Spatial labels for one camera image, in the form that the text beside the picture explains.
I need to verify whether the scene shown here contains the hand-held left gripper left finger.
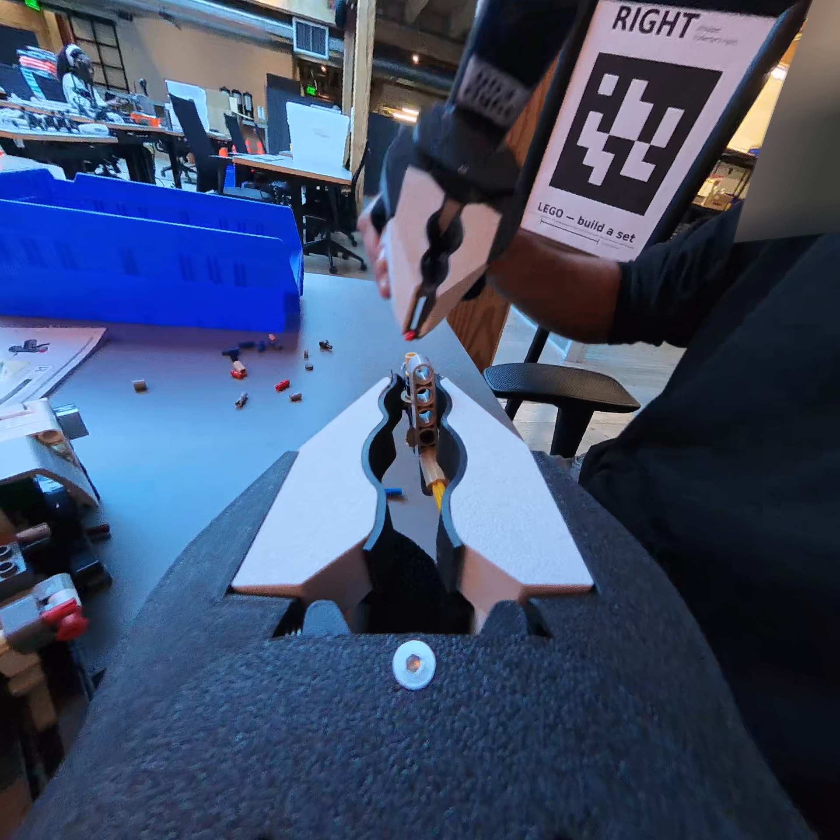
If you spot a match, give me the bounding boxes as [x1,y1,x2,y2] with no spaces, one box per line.
[230,375,404,632]

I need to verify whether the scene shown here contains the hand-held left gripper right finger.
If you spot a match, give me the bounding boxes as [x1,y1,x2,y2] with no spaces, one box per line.
[434,377,596,632]

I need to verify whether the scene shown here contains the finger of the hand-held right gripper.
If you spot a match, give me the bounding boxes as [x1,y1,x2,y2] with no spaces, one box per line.
[412,203,505,341]
[382,165,455,336]

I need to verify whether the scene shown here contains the grey black lego gear assembly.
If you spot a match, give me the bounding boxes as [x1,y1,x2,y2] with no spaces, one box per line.
[402,352,454,513]

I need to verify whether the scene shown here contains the person's right forearm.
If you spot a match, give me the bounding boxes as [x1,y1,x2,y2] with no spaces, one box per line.
[486,226,624,347]

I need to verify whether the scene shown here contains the scattered small lego pieces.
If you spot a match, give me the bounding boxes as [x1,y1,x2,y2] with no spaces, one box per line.
[131,333,334,411]

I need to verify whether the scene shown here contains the white black lego truck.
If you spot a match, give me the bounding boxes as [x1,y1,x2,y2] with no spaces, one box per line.
[0,398,112,821]

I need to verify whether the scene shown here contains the person's right hand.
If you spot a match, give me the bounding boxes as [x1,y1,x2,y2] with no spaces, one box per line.
[357,197,395,301]

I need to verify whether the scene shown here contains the beige pillar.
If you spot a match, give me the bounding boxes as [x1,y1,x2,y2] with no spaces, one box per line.
[341,0,378,198]

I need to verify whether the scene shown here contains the white board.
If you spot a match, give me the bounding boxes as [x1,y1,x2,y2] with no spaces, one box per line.
[285,101,350,168]

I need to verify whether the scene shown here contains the background wooden desk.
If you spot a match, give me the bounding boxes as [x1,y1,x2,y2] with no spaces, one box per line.
[233,152,355,217]

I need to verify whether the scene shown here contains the black mesh office chair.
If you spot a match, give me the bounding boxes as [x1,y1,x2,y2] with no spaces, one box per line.
[484,363,641,460]

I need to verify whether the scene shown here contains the black framed marker sign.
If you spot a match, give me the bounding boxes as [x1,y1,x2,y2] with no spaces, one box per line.
[518,0,815,263]

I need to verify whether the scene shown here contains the blue plastic bin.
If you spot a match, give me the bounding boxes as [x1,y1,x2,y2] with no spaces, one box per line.
[0,169,304,333]

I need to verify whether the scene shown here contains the open instruction booklet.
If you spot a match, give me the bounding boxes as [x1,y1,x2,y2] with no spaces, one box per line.
[0,326,107,406]

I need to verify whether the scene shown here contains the wall vent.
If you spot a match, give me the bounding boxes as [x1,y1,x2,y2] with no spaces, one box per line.
[292,18,330,59]

